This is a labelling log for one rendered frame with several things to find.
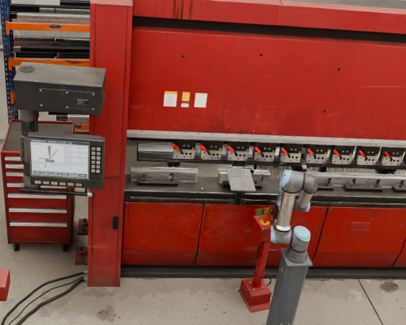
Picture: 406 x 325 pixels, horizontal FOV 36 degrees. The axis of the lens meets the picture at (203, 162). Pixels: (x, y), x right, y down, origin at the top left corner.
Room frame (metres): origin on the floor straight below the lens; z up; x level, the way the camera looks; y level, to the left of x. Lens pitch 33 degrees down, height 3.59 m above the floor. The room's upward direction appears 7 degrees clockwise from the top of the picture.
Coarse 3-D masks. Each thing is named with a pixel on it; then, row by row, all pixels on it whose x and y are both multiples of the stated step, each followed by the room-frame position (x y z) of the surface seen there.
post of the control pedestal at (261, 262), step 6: (270, 240) 3.65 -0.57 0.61; (264, 246) 3.64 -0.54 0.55; (258, 252) 3.68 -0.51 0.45; (264, 252) 3.64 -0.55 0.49; (258, 258) 3.66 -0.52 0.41; (264, 258) 3.64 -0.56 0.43; (258, 264) 3.64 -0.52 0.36; (264, 264) 3.65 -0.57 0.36; (258, 270) 3.63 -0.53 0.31; (258, 276) 3.64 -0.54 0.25; (258, 282) 3.64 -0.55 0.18
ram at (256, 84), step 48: (144, 48) 3.80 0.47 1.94; (192, 48) 3.85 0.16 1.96; (240, 48) 3.91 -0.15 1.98; (288, 48) 3.96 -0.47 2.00; (336, 48) 4.02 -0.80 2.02; (384, 48) 4.08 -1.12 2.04; (144, 96) 3.80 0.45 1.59; (192, 96) 3.86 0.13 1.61; (240, 96) 3.92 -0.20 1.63; (288, 96) 3.98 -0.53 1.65; (336, 96) 4.04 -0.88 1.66; (384, 96) 4.10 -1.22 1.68; (336, 144) 4.05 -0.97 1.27; (384, 144) 4.12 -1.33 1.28
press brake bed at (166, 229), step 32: (128, 224) 3.69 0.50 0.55; (160, 224) 3.73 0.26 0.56; (192, 224) 3.77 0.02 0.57; (224, 224) 3.81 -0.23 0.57; (320, 224) 3.94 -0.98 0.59; (384, 224) 4.03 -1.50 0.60; (128, 256) 3.71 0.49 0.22; (160, 256) 3.75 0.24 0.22; (192, 256) 3.80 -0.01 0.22; (224, 256) 3.84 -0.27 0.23; (320, 256) 3.97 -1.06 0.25; (352, 256) 4.02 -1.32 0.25; (384, 256) 4.06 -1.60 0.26
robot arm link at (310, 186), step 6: (306, 174) 3.36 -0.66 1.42; (306, 180) 3.33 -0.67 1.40; (312, 180) 3.34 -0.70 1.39; (306, 186) 3.31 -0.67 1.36; (312, 186) 3.32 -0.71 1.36; (306, 192) 3.37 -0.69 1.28; (312, 192) 3.35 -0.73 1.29; (300, 198) 3.47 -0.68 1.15; (306, 198) 3.42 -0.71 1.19; (300, 204) 3.49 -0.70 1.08; (306, 204) 3.49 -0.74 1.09; (300, 210) 3.53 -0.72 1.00; (306, 210) 3.53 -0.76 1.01
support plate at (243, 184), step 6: (228, 174) 3.87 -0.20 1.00; (246, 174) 3.90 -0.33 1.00; (234, 180) 3.80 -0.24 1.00; (240, 180) 3.82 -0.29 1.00; (246, 180) 3.82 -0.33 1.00; (252, 180) 3.83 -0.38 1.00; (234, 186) 3.72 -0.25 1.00; (240, 186) 3.73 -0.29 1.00; (246, 186) 3.74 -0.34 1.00; (252, 186) 3.75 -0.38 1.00
